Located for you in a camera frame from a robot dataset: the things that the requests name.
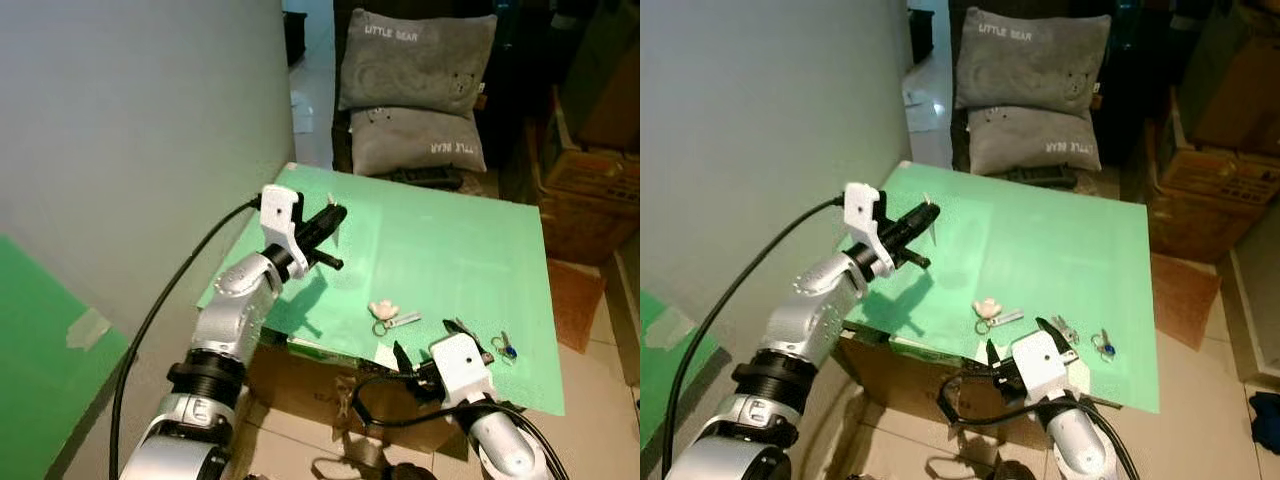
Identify dark chair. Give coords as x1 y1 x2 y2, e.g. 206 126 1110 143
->
333 0 531 196
948 0 1151 191

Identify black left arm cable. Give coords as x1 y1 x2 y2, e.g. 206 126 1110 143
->
108 197 263 480
660 197 847 471

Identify pale tape patch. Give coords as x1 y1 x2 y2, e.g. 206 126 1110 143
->
66 308 113 351

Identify white paper sheet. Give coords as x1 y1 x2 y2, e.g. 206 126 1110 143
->
903 88 936 131
290 90 317 136

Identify black flat device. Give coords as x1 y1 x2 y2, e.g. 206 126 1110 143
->
1005 165 1079 189
388 165 463 191

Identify grey Little Bear pillow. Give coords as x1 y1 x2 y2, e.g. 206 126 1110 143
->
350 105 488 176
955 6 1113 113
967 103 1103 176
338 8 498 116

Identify green table sheet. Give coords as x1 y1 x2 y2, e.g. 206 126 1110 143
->
197 162 566 416
838 160 1161 413

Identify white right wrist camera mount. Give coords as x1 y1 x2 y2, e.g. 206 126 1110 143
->
428 333 494 406
1010 328 1083 401

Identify green wall board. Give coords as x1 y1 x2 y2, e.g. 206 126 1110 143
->
640 288 691 451
0 233 133 480

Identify cardboard box table base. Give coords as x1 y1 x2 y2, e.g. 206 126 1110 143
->
245 335 471 453
835 335 1001 441

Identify brown slatted crate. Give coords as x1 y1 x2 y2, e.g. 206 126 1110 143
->
1145 95 1280 263
540 95 641 266

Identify black boxy object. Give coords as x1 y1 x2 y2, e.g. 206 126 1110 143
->
283 10 309 66
907 8 936 63

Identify keys with beige charm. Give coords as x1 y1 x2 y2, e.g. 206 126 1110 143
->
368 298 423 338
973 296 1026 336

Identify dark blue object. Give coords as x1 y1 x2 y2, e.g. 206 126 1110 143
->
1250 392 1280 456

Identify dark brown box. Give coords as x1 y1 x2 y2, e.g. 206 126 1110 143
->
1175 0 1280 156
560 0 641 151

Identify brown floor mat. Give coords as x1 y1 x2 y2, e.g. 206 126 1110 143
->
548 258 607 353
1150 252 1223 351

